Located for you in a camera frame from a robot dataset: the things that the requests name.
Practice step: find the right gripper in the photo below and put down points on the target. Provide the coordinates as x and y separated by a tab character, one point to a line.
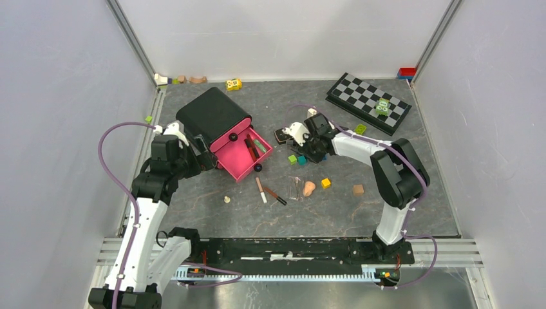
304	149

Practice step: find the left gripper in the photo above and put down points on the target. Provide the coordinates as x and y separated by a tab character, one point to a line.
203	161

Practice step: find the pink drawer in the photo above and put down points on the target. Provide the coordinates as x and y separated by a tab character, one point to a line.
225	138
235	158

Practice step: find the black makeup organizer box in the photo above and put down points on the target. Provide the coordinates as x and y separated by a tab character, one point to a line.
211	114

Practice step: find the clear plastic bag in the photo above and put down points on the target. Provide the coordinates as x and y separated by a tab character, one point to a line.
295	188

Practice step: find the red lip pencil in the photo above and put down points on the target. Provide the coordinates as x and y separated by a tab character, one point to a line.
255	151

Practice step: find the dark brown lipstick pen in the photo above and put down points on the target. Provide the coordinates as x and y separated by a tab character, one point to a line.
250	149

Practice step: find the pink top drawer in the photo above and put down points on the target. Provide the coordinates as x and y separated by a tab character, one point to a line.
225	138

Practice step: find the green tube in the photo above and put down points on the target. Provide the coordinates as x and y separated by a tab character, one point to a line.
259	145

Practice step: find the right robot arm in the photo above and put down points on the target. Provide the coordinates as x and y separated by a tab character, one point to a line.
399	173

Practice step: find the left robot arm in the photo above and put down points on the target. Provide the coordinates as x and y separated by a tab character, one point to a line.
136	279

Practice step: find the beige makeup sponge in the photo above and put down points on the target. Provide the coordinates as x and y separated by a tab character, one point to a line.
308	188

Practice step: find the small teal cube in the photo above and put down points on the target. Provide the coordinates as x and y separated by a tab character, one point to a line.
301	160

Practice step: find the small green cube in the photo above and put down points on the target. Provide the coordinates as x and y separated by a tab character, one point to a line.
292	159

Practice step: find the black compact case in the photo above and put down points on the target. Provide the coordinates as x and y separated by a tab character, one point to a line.
281	137

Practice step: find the yellow cube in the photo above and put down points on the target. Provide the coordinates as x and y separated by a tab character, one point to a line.
326	183

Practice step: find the green lego brick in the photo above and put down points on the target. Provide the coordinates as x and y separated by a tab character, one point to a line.
360	129

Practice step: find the brown wooden cube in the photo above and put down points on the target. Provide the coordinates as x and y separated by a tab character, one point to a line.
358	190

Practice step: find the chessboard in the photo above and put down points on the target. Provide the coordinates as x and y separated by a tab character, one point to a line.
359	98

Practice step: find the white concealer pen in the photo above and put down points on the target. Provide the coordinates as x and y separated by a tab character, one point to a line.
261	190

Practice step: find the green toy monster block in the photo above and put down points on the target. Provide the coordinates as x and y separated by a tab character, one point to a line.
382	107

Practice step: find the wooden arch block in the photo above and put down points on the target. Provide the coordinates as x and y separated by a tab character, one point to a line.
198	80

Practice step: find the small wooden block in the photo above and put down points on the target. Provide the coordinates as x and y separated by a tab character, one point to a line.
181	79

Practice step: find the yellow toy block face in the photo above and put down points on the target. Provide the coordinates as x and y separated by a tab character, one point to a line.
233	84

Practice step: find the white corner block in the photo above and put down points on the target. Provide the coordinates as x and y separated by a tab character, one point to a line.
160	80

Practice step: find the red blue bricks stack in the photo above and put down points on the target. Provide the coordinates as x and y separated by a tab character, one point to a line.
406	73

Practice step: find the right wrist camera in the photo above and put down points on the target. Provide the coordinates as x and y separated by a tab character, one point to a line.
298	131

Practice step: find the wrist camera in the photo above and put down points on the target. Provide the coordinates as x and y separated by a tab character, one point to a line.
174	128
298	131

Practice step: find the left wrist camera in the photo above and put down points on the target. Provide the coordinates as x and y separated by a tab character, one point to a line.
174	128

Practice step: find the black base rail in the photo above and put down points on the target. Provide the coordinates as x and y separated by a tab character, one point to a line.
298	256

